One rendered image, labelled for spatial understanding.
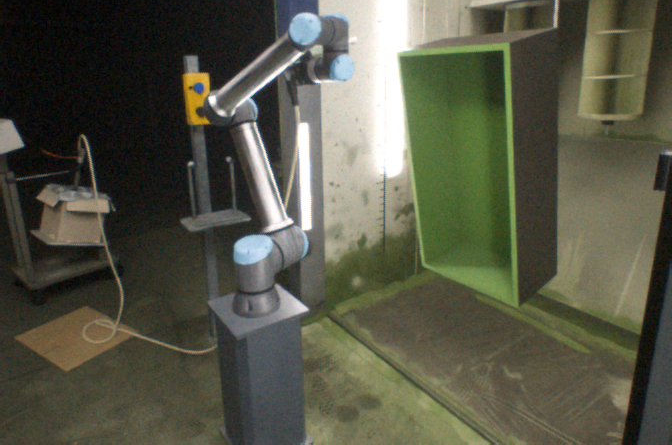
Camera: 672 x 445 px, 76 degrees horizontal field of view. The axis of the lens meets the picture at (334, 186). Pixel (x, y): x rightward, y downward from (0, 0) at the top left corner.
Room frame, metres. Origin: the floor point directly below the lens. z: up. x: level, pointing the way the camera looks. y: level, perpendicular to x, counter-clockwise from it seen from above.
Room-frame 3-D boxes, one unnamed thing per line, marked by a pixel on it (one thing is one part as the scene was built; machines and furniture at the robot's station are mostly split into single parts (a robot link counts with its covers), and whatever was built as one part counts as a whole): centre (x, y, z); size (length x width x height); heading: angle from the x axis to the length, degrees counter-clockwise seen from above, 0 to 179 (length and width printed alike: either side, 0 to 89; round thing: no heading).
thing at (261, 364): (1.57, 0.32, 0.32); 0.31 x 0.31 x 0.64; 34
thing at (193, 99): (2.31, 0.71, 1.42); 0.12 x 0.06 x 0.26; 124
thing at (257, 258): (1.58, 0.32, 0.83); 0.17 x 0.15 x 0.18; 146
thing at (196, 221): (2.22, 0.64, 0.95); 0.26 x 0.15 x 0.32; 124
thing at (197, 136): (2.35, 0.74, 0.82); 0.06 x 0.06 x 1.64; 34
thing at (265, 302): (1.57, 0.32, 0.69); 0.19 x 0.19 x 0.10
